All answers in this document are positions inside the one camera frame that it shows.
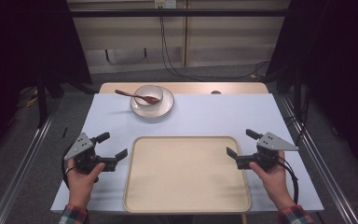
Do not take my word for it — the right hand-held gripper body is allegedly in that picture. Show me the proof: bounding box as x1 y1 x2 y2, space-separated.
235 132 299 172

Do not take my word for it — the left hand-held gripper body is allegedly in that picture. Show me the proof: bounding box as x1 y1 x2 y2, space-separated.
63 133 119 175

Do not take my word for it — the person's left hand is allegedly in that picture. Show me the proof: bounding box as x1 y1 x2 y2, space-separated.
66 158 106 209

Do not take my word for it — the person's right hand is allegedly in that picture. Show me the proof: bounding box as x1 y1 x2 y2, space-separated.
249 150 296 212

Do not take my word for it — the pale blue table cover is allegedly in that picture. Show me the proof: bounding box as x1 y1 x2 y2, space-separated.
49 92 325 215

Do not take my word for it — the beige rectangular tray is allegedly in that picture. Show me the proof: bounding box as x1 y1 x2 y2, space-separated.
123 135 252 215

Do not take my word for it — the brown wooden spoon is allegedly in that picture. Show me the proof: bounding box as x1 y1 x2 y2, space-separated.
114 89 161 105

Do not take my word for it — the white bowl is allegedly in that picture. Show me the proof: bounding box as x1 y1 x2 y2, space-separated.
133 84 165 109

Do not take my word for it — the white saucer plate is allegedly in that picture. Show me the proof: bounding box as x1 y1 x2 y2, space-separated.
129 86 175 119

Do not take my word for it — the black curtain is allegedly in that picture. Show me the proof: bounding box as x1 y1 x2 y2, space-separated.
265 0 358 180
0 0 93 164

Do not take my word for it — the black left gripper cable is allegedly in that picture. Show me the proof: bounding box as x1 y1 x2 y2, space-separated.
61 144 76 190

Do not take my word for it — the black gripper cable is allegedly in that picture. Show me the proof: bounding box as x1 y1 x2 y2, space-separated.
276 156 300 205
61 144 76 190

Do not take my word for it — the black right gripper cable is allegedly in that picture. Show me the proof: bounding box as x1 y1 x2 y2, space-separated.
276 156 300 205

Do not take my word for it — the aluminium floor rail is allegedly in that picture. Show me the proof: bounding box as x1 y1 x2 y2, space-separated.
279 95 358 224
0 98 62 224

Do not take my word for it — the black stand post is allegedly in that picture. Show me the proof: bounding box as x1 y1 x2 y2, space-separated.
36 74 48 128
293 66 303 120

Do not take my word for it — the yellow floor cable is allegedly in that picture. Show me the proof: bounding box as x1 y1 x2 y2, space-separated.
24 89 39 108

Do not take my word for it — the black wall cable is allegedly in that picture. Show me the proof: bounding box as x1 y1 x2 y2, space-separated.
158 5 272 80

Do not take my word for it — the black horizontal frame bar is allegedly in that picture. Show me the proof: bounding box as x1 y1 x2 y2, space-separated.
69 8 291 18

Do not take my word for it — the white wall socket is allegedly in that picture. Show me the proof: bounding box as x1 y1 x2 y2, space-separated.
154 0 177 9

